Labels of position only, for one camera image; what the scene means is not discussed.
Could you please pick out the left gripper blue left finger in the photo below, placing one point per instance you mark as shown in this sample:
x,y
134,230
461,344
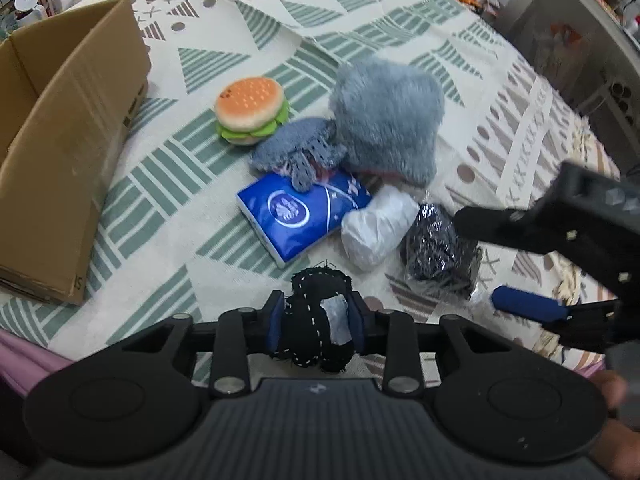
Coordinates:
x,y
274,309

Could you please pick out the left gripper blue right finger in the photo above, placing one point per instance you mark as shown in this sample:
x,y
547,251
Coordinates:
x,y
359,321

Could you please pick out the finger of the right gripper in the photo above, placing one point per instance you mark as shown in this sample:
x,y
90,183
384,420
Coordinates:
x,y
502,227

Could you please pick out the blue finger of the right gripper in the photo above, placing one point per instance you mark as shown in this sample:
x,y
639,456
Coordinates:
x,y
527,305

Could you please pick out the black stitched fabric pouch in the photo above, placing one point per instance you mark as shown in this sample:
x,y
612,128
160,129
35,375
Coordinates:
x,y
314,323

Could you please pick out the white plastic bundle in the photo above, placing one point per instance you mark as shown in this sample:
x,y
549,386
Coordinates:
x,y
371,234

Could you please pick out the black item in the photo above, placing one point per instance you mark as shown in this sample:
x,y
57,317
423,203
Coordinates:
x,y
439,263

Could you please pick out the blue tissue pack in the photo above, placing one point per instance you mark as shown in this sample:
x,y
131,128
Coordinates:
x,y
288,222

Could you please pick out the grey knitted cloth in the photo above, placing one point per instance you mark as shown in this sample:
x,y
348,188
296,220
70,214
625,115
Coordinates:
x,y
302,150

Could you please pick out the grey fluffy plush toy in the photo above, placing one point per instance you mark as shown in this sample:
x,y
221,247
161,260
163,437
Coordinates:
x,y
387,117

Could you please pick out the plush hamburger toy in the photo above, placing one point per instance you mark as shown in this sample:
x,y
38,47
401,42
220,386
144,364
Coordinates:
x,y
249,110

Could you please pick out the person's right hand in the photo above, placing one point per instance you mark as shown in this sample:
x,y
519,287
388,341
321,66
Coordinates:
x,y
618,449

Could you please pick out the patterned white green blanket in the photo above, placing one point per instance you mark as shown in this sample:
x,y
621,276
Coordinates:
x,y
172,238

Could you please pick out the white desk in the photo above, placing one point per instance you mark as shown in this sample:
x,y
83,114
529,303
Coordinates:
x,y
587,56

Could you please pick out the pink bed sheet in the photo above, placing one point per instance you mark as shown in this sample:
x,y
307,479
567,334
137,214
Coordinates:
x,y
24,364

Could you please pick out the brown cardboard box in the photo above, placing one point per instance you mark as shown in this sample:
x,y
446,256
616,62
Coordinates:
x,y
70,85

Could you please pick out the white kettle jug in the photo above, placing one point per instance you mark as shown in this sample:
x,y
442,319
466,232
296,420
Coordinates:
x,y
29,12

